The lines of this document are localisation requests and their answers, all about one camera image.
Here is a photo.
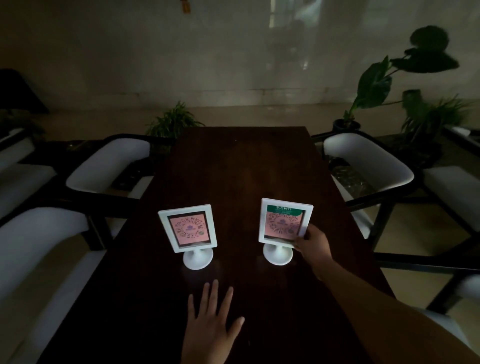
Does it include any person's right hand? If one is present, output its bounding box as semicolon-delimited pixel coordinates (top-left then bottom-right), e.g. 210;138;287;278
294;224;334;280

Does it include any person's left hand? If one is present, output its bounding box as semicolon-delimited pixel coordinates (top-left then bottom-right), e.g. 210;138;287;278
181;279;245;364

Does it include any white sign stand green-pink card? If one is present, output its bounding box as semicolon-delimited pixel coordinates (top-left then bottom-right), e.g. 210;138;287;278
257;197;314;266

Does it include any person's right forearm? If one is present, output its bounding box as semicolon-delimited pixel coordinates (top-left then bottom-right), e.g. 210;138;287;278
318;258;480;364

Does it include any white sign stand pink card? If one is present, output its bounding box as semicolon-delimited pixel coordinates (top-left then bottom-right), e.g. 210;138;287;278
157;204;218;271

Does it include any black plant pot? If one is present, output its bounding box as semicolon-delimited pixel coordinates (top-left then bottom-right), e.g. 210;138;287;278
332;119;361;133

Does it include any large-leaf green plant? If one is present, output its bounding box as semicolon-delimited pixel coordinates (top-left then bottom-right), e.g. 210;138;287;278
342;25;460;122

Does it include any small green grassy plant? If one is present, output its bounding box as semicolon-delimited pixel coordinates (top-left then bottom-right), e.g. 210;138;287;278
145;100;206;139

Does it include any bushy green grassy plant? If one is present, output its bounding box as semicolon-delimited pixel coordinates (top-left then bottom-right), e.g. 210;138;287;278
400;89;474;151

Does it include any white chair black frame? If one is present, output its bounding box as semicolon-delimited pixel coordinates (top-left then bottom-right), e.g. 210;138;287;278
65;134;177;211
423;165;480;241
374;252;480;351
310;130;416;250
0;127;58;220
0;207;126;364

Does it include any dark object by wall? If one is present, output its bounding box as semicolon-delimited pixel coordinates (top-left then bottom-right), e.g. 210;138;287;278
0;68;50;114

